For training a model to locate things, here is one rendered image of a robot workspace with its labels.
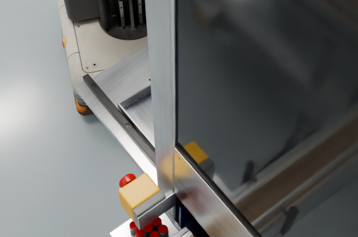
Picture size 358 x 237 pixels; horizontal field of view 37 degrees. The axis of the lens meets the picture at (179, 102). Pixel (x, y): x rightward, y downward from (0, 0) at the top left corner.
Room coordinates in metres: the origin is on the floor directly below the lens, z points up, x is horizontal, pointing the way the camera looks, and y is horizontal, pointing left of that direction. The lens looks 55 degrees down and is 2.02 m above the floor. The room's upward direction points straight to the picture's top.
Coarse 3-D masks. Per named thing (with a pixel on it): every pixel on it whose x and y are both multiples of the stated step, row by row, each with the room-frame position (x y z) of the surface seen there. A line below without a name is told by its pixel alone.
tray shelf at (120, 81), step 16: (144, 48) 0.99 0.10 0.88; (128, 64) 0.93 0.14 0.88; (144, 64) 0.93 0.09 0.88; (96, 80) 0.88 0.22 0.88; (112, 80) 0.88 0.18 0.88; (128, 80) 0.88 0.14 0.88; (144, 80) 0.88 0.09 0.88; (80, 96) 0.84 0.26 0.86; (96, 96) 0.83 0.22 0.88; (112, 96) 0.83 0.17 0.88; (128, 96) 0.83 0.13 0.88; (96, 112) 0.77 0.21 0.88; (112, 128) 0.73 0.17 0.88; (128, 144) 0.68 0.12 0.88; (144, 160) 0.63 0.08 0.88
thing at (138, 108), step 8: (144, 88) 0.83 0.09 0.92; (136, 96) 0.81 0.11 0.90; (144, 96) 0.82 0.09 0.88; (120, 104) 0.78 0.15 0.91; (128, 104) 0.79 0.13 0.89; (136, 104) 0.80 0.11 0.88; (144, 104) 0.80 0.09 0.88; (128, 112) 0.77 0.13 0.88; (136, 112) 0.77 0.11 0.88; (144, 112) 0.77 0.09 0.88; (128, 120) 0.74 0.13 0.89; (136, 120) 0.75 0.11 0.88; (144, 120) 0.75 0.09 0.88; (152, 120) 0.75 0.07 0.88; (136, 128) 0.71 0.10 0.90; (144, 128) 0.72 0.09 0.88; (152, 128) 0.72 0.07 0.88; (144, 136) 0.68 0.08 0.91; (152, 136) 0.70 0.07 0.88; (152, 144) 0.66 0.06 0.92
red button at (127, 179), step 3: (129, 174) 0.53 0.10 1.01; (132, 174) 0.53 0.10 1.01; (123, 177) 0.52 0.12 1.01; (126, 177) 0.52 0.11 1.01; (129, 177) 0.52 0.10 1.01; (132, 177) 0.52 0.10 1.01; (135, 177) 0.52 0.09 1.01; (120, 180) 0.52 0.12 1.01; (123, 180) 0.51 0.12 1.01; (126, 180) 0.51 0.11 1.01; (129, 180) 0.51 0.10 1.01; (132, 180) 0.51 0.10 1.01; (120, 183) 0.51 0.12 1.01; (123, 183) 0.51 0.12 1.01; (126, 183) 0.51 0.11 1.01; (120, 186) 0.51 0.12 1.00; (123, 186) 0.50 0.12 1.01
